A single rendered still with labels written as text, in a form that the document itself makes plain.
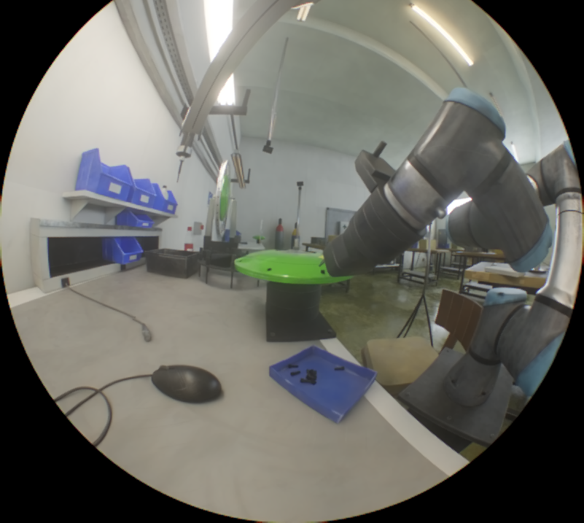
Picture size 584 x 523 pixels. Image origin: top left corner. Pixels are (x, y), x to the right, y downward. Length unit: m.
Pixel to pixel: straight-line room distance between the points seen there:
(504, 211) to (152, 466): 0.36
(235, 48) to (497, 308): 0.56
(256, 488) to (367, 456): 0.11
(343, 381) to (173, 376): 0.23
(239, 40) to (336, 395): 0.52
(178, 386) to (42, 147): 0.80
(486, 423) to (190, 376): 0.46
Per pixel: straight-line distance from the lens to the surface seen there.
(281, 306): 0.41
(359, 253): 0.20
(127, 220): 1.00
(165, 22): 1.31
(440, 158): 0.15
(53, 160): 0.85
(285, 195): 5.26
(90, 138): 0.96
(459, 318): 0.96
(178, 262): 0.80
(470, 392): 0.41
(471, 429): 0.40
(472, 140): 0.16
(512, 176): 0.17
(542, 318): 0.29
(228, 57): 0.33
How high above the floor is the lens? 1.13
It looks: 2 degrees up
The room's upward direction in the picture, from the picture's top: 3 degrees clockwise
